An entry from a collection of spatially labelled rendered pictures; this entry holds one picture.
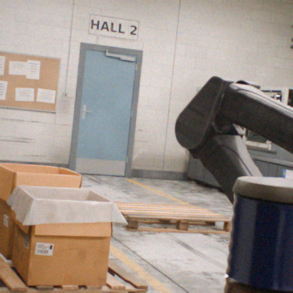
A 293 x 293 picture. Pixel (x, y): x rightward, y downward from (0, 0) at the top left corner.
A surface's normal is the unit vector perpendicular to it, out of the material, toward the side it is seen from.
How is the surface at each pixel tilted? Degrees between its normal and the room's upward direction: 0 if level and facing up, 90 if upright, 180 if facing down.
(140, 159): 90
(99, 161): 90
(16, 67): 90
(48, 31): 90
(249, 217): 104
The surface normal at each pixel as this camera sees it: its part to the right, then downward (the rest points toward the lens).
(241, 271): -0.75, 0.20
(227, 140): 0.54, -0.66
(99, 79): 0.33, 0.08
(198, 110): -0.73, -0.04
